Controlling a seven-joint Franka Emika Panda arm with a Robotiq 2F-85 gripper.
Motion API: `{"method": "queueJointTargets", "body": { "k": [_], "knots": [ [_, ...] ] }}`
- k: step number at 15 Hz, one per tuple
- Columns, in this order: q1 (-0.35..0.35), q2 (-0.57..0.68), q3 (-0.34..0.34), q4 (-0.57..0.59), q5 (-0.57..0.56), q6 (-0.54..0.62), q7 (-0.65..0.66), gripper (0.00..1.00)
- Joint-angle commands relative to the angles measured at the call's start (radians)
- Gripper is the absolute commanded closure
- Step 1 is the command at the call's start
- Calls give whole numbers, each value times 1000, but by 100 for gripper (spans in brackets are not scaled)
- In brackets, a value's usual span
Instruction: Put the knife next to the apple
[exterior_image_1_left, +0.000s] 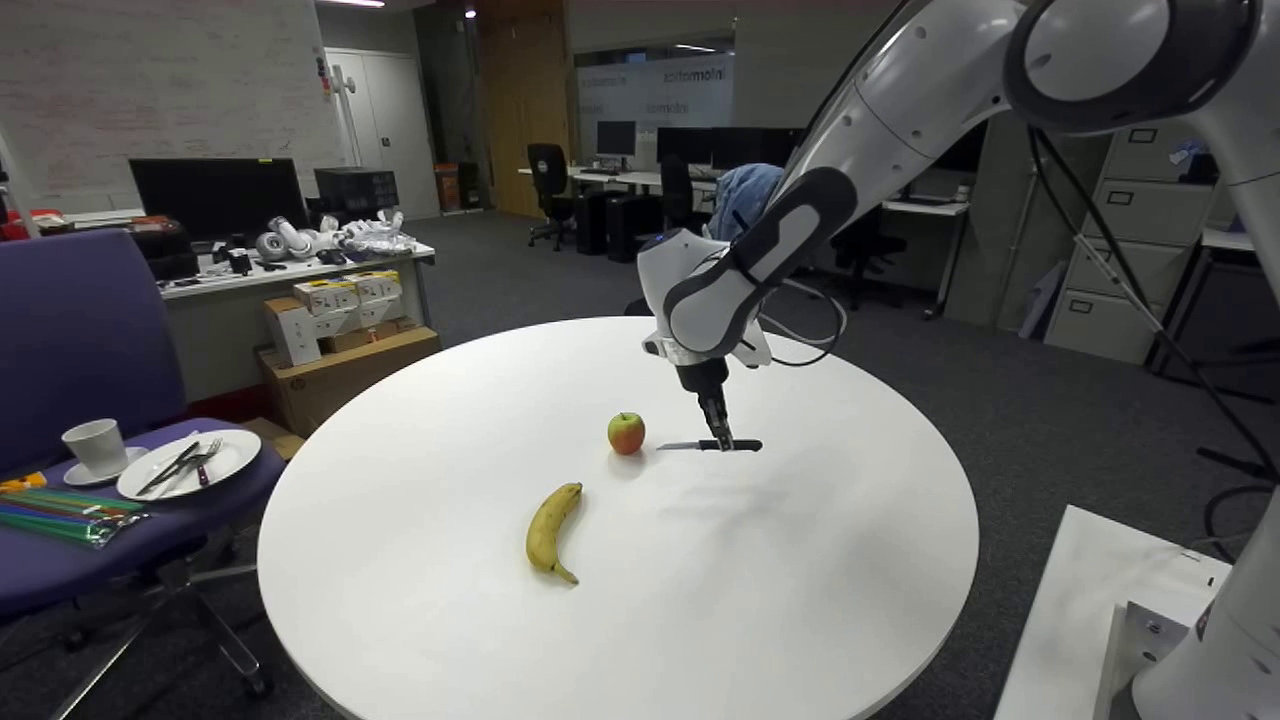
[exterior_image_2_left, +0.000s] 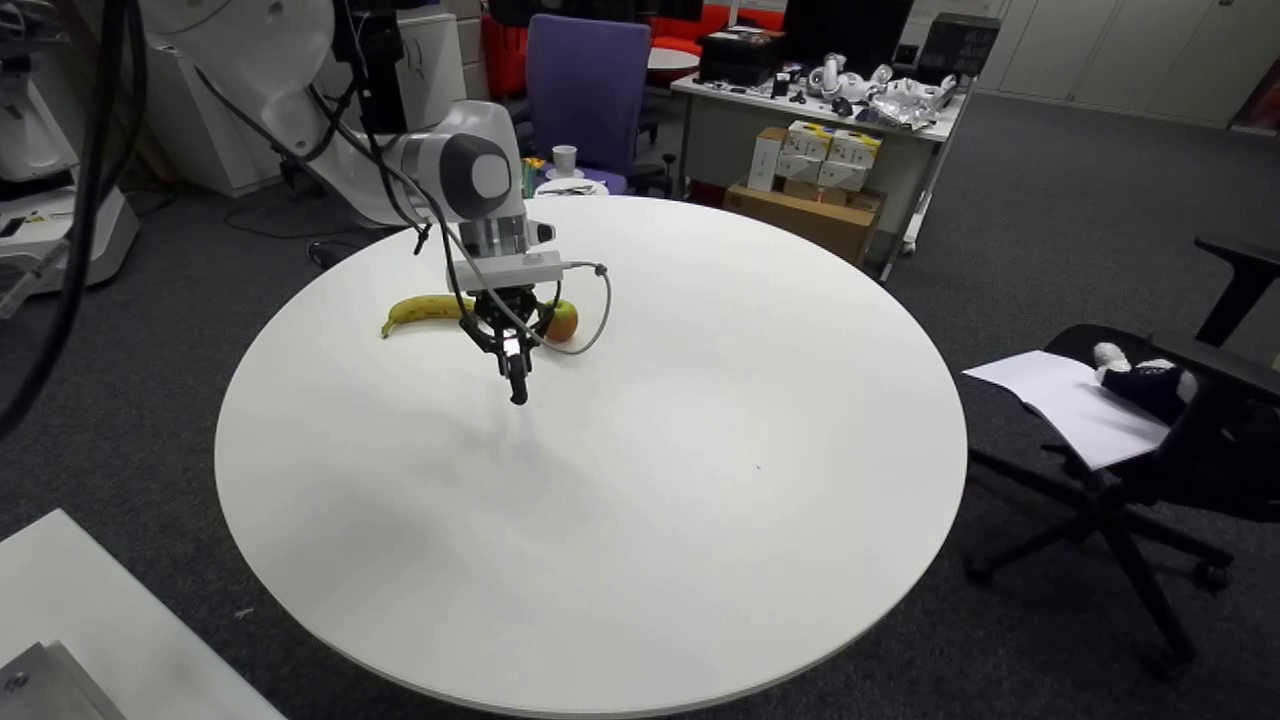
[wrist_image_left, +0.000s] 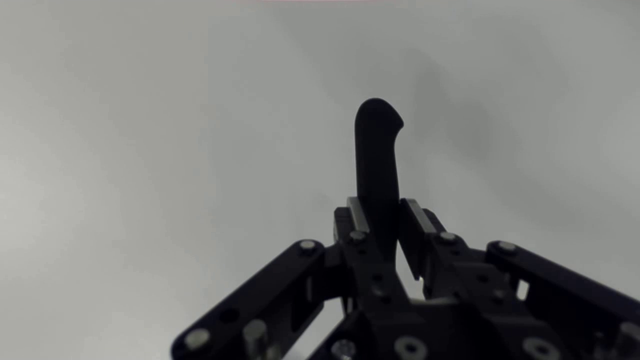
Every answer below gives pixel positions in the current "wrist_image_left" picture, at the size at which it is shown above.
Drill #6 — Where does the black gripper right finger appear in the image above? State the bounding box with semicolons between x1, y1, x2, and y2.
398;196;640;360

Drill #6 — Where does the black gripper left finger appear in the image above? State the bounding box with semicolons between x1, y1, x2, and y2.
168;196;410;360

